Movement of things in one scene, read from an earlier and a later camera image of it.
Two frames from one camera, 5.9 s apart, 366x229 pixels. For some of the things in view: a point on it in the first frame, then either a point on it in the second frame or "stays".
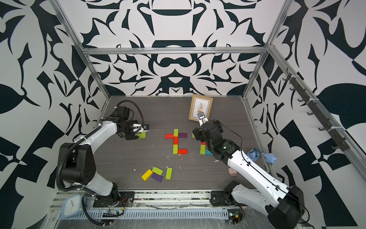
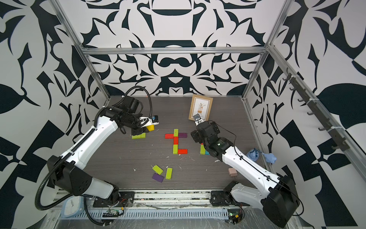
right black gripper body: (198, 132) stays
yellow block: (147, 174) to (151, 128)
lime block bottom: (175, 149) stays
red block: (169, 136) stays
